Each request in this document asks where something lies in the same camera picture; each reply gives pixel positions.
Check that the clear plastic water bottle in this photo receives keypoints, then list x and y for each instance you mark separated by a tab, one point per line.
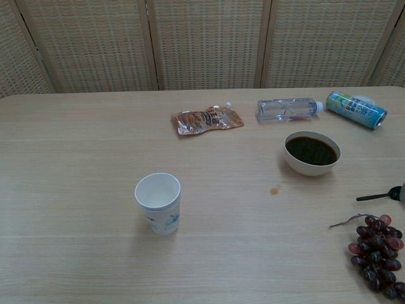
284	109

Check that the orange spout pouch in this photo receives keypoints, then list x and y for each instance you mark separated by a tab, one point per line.
202	122

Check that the white round lid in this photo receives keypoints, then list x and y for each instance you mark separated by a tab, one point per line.
367	98

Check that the grey black right robot hand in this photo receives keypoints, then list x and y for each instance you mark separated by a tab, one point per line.
403	193

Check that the white paper cup blue print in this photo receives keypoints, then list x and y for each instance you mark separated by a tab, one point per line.
161	221

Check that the bunch of red grapes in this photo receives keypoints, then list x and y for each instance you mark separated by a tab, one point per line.
376	253

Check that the dark brown liquid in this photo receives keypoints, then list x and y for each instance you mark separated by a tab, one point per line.
311	152

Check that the white round bowl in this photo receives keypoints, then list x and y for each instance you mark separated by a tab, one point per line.
311	170

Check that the woven folding screen panel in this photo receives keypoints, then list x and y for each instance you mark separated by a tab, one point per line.
16	63
209	44
95	47
395	63
322	44

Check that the blue green drink can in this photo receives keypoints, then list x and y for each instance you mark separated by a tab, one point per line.
351	107

